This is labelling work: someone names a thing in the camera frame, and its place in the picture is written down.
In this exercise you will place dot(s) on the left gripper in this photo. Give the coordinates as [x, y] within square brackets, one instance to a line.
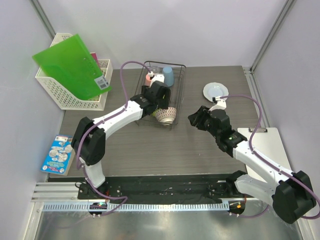
[164, 103]

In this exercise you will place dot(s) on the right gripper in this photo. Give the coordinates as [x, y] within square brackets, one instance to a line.
[198, 118]

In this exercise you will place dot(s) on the pink plastic cup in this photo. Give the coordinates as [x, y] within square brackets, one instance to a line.
[148, 79]

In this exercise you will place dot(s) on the white scalloped plate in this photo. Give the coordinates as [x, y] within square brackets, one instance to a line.
[214, 89]

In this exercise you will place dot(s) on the lime green plate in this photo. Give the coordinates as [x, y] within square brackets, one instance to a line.
[155, 112]

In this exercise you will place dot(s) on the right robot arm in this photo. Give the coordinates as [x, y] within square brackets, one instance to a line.
[289, 193]

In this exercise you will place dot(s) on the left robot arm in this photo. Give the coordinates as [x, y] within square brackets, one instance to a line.
[89, 140]

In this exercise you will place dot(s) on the blue plastic cup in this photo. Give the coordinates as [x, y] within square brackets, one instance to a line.
[168, 76]

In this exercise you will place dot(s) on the patterned ceramic bowl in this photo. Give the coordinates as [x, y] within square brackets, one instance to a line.
[166, 116]

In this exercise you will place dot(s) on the clear glass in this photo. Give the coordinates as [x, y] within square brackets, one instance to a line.
[154, 69]

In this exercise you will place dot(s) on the white clipboard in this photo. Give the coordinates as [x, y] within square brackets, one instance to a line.
[268, 142]

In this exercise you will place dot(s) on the white file organizer basket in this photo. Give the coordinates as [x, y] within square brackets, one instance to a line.
[62, 97]

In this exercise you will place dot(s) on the green plastic file folder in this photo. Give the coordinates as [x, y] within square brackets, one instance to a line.
[71, 64]

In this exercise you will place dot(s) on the blue booklet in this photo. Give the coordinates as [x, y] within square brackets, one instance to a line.
[59, 157]

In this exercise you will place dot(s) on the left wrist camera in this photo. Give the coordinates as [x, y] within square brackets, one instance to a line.
[157, 77]

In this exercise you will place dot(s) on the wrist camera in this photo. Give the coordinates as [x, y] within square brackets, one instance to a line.
[218, 104]
[157, 77]

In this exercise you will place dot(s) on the wire dish rack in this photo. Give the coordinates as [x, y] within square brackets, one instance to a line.
[177, 90]

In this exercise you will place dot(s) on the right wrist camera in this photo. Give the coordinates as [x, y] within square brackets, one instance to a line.
[218, 104]

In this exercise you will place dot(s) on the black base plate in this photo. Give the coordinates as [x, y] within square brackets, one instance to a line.
[171, 189]

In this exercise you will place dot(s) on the white cable duct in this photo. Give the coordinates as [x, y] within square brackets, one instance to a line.
[95, 207]

